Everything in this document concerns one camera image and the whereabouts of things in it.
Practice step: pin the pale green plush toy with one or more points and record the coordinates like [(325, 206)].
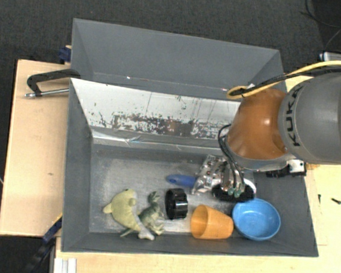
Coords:
[(125, 205)]

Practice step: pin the pale wood board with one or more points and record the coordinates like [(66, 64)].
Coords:
[(34, 149)]

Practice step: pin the blue plastic bowl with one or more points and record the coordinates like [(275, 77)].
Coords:
[(255, 220)]

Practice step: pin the black ribbed round cap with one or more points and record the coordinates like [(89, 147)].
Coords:
[(176, 204)]

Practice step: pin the orange plastic cup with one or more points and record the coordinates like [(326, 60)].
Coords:
[(213, 224)]

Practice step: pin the small black screw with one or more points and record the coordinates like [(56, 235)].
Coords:
[(336, 201)]

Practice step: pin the green toy dinosaur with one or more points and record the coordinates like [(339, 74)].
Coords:
[(151, 215)]

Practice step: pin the grey metal bin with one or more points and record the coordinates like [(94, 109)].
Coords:
[(131, 171)]

